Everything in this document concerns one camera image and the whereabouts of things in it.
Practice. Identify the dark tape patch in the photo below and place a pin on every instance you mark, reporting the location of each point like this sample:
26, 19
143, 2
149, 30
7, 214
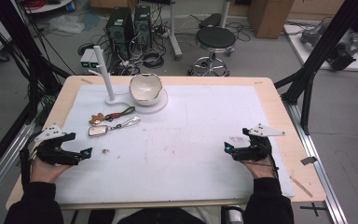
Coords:
308, 160

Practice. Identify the aluminium rail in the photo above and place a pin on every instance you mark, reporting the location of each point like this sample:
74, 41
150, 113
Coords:
3, 158
317, 161

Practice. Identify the small metal bit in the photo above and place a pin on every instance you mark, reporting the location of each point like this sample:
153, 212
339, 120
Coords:
105, 151

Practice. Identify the white peg stand with base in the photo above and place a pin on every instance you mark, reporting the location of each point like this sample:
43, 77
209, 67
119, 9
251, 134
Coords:
105, 74

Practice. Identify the white box with green light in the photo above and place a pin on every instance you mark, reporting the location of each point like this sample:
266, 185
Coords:
88, 59

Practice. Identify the white bowl with gold rim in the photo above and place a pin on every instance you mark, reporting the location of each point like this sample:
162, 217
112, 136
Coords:
145, 88

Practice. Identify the person's lap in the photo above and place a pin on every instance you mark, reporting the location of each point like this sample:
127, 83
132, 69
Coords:
155, 216

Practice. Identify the white round table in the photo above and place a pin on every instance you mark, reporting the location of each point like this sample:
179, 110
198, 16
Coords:
48, 5

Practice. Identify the person's right hand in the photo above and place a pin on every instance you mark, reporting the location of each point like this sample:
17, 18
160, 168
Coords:
261, 169

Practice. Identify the black computer tower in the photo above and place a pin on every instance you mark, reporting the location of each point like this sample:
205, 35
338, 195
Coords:
118, 31
143, 26

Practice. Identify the black metal frame strut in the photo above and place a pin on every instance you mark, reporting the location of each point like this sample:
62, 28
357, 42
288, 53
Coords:
317, 56
18, 46

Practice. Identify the chrome chair part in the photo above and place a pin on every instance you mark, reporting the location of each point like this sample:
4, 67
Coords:
233, 216

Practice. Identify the thin wooden stick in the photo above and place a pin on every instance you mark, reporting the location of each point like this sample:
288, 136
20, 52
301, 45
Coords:
301, 186

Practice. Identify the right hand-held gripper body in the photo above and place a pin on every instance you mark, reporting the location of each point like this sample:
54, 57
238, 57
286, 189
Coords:
254, 152

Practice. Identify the wooden table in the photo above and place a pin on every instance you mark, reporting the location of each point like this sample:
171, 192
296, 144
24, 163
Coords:
292, 149

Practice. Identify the white foam mat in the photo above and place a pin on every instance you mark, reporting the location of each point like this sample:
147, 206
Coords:
174, 149

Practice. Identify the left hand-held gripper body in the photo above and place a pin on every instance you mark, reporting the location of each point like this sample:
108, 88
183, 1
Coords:
51, 133

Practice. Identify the white board with grey equipment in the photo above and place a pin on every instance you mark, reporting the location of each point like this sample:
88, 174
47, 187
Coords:
332, 46

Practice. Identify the black round stool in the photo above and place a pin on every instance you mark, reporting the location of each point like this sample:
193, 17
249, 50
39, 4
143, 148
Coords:
215, 39

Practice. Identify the cardboard box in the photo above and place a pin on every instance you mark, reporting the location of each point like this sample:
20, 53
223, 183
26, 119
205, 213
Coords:
270, 18

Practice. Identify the white metal table leg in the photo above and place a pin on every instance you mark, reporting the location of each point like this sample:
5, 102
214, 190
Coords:
174, 31

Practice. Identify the clear plastic bag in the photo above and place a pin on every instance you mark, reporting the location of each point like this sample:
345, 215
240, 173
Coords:
66, 24

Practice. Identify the black tape cross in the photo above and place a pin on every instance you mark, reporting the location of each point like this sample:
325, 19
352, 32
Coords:
313, 208

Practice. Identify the person's left hand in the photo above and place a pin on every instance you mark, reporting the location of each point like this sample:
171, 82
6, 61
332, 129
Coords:
45, 172

